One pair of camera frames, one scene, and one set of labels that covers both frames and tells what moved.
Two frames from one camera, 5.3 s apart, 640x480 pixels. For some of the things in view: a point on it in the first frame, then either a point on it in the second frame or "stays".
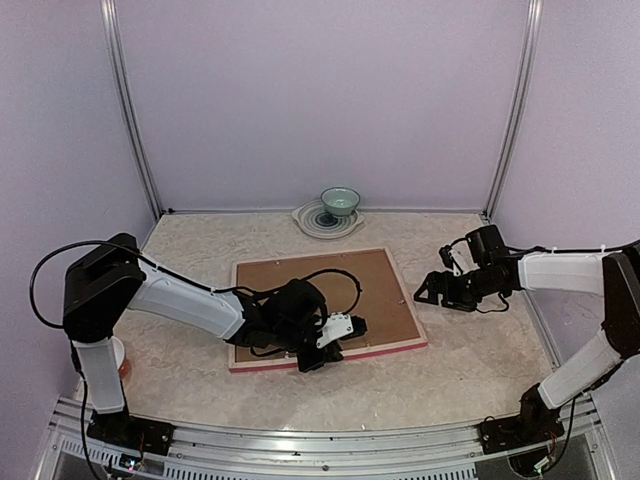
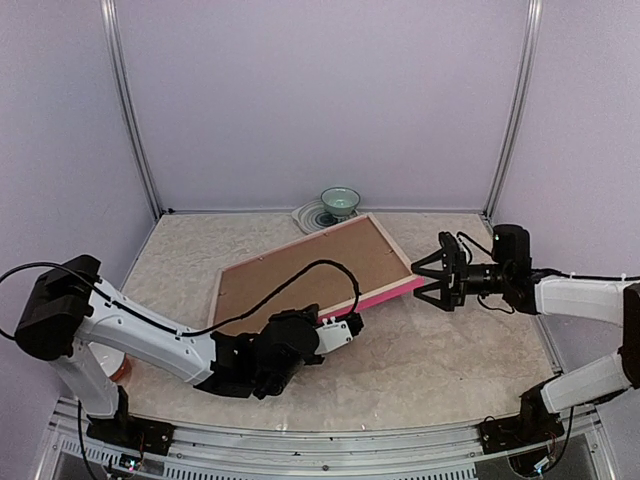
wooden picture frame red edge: (362, 352) → (411, 284)
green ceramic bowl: (340, 200) stays
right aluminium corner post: (524, 67) stays
